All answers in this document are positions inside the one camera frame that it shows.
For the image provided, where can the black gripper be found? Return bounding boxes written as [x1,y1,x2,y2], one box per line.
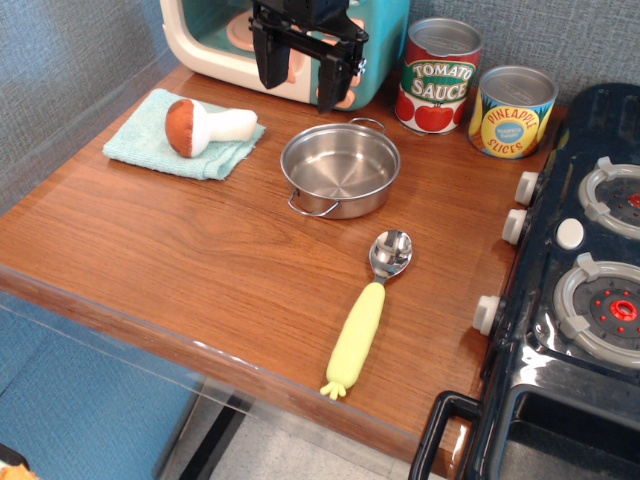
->
[250,1,369,113]

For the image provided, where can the stainless steel bowl with handles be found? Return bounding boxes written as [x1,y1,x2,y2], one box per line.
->
[280,118,401,220]

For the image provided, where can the light blue cloth napkin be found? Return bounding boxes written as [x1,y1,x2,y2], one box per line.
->
[103,89,265,180]

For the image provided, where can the toy teal microwave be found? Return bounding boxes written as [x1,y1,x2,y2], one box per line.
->
[160,0,409,111]

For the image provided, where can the plush brown white mushroom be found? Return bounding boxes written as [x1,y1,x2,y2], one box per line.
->
[165,99,258,158]

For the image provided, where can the tomato sauce can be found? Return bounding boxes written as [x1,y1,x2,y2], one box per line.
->
[395,17,483,134]

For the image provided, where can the pineapple slices can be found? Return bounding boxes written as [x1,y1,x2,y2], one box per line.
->
[468,65,558,159]

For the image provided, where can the black toy stove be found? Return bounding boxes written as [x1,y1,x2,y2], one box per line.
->
[410,83,639,479]

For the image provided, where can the orange object at corner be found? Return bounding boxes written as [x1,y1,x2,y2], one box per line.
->
[1,444,39,480]

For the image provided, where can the spoon with yellow handle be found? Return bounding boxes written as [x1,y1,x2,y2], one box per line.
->
[320,229,413,400]

